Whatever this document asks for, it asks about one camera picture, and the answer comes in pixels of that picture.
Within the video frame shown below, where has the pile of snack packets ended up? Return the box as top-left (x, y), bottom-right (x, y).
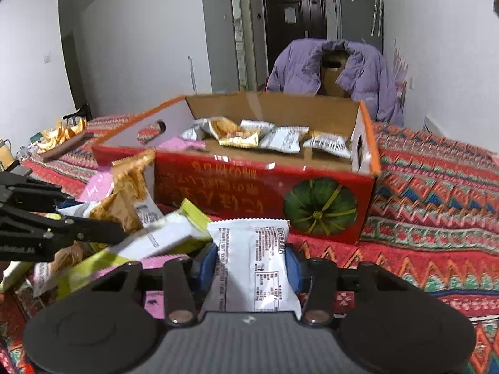
top-left (33, 117), bottom-right (353, 297)

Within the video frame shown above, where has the red cardboard box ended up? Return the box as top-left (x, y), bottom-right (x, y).
top-left (90, 93), bottom-right (382, 246)

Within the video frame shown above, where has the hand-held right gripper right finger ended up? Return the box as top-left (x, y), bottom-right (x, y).
top-left (286, 244), bottom-right (410, 327)

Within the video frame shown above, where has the white printed snack pouch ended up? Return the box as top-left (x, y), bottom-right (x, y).
top-left (207, 219), bottom-right (303, 320)

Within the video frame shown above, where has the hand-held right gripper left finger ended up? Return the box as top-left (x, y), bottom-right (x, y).
top-left (92, 244), bottom-right (218, 327)

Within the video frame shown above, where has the white folded umbrella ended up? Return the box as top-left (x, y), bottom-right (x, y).
top-left (370, 0), bottom-right (385, 37)

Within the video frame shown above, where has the glass sliding door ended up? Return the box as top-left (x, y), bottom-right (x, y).
top-left (228, 0), bottom-right (258, 94)

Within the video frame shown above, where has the purple puffer jacket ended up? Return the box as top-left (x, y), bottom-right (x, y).
top-left (266, 38), bottom-right (404, 127)

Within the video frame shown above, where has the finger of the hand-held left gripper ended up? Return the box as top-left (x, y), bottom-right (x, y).
top-left (0, 166), bottom-right (80, 213)
top-left (0, 204), bottom-right (129, 247)

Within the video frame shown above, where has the pink pouch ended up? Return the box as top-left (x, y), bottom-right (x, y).
top-left (80, 171), bottom-right (114, 202)

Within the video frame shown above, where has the brown plate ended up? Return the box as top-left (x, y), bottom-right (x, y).
top-left (37, 130), bottom-right (94, 162)

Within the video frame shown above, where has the brown chair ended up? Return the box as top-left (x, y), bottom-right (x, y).
top-left (320, 49), bottom-right (351, 98)

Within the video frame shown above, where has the dark entrance door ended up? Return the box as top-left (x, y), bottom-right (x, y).
top-left (262, 0), bottom-right (327, 86)

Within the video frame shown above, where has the red patterned tablecloth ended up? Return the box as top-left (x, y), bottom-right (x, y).
top-left (0, 113), bottom-right (499, 374)

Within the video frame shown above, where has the grey refrigerator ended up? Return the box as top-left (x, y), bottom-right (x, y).
top-left (335, 0), bottom-right (385, 51)

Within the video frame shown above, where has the black bag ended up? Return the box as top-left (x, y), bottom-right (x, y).
top-left (62, 103), bottom-right (92, 122)

